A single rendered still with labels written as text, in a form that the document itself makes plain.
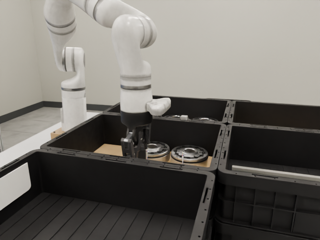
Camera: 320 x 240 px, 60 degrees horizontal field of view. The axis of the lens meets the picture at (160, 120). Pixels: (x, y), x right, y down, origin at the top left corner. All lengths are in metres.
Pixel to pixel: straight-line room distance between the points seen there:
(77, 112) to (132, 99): 0.55
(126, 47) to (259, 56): 3.37
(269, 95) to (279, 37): 0.74
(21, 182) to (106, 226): 0.20
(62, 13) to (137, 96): 0.40
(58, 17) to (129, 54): 0.37
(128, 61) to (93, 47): 3.76
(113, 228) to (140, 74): 0.31
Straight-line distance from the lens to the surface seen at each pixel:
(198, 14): 3.90
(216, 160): 0.58
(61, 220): 0.60
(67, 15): 0.91
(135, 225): 0.56
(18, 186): 0.64
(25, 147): 1.35
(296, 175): 0.78
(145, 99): 0.61
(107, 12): 0.64
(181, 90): 4.00
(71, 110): 1.13
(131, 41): 0.58
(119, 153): 0.85
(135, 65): 0.59
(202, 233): 0.39
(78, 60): 1.09
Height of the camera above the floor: 1.18
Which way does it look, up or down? 17 degrees down
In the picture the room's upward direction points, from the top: straight up
